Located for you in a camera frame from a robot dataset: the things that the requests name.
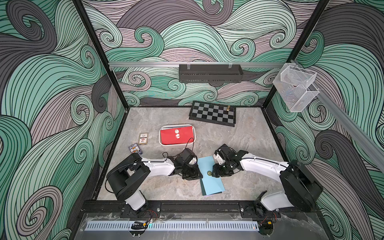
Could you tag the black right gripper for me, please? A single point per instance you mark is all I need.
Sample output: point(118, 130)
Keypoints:
point(217, 167)

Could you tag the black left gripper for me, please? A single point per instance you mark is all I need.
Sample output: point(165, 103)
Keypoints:
point(195, 175)

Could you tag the teal envelope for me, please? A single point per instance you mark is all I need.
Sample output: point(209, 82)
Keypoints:
point(212, 185)

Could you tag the red envelope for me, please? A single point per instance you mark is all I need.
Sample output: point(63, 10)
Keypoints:
point(177, 135)

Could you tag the dark green envelope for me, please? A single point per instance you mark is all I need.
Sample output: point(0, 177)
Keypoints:
point(203, 189)

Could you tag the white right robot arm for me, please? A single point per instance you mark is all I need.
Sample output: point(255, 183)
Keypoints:
point(300, 188)

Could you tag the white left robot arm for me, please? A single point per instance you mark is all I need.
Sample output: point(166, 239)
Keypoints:
point(126, 178)

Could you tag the white plastic storage box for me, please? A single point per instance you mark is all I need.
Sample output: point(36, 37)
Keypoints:
point(171, 126)

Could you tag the blue playing card box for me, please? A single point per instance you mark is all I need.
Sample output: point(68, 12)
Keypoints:
point(135, 149)

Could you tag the black folding chess board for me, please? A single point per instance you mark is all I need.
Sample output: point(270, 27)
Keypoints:
point(213, 113)

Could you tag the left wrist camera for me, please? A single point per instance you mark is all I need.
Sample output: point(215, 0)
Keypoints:
point(187, 156)

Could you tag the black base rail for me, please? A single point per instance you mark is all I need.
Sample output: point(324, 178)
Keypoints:
point(157, 209)

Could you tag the black wall shelf tray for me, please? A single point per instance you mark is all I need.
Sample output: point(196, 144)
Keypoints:
point(211, 74)

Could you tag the clear acrylic wall bin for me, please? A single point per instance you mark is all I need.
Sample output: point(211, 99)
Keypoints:
point(295, 86)

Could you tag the white slotted cable duct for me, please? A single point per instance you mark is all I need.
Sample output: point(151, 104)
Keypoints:
point(237, 226)

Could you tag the aluminium back rail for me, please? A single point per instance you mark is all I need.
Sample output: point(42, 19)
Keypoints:
point(152, 64)

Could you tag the aluminium rail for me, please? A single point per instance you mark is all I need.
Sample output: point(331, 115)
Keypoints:
point(344, 108)
point(152, 64)

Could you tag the black right corner post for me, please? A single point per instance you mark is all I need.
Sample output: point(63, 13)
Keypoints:
point(319, 9)

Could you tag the aluminium right rail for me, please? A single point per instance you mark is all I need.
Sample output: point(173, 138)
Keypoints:
point(344, 108)

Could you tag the black corner frame post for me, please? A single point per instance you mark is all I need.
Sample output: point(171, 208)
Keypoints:
point(95, 41)

